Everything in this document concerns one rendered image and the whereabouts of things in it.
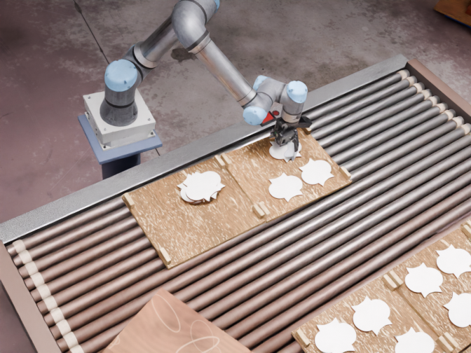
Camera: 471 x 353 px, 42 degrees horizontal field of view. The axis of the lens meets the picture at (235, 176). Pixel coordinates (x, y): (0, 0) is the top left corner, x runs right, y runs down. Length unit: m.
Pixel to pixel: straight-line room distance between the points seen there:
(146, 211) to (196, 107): 1.76
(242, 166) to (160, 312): 0.75
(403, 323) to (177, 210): 0.88
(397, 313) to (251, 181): 0.72
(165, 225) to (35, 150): 1.64
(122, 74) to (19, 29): 2.23
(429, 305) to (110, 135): 1.34
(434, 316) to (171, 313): 0.90
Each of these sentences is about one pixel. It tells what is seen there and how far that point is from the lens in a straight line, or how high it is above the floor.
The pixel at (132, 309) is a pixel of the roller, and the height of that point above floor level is 0.91.
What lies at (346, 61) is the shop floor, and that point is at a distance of 4.50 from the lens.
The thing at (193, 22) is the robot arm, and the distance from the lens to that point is 2.09.
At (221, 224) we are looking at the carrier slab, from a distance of 2.24.
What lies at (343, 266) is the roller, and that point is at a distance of 2.26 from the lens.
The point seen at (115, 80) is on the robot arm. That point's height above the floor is 1.18.
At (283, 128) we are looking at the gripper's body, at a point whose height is 1.11.
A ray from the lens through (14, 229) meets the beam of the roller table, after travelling 2.29.
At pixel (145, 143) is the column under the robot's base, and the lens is 2.55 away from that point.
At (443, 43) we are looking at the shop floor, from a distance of 4.98.
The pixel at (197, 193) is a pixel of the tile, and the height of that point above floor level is 0.98.
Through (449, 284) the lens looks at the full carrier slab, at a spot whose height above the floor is 0.94.
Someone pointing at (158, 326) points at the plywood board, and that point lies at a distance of 1.92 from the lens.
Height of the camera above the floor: 2.78
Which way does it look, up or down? 51 degrees down
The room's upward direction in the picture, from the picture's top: 10 degrees clockwise
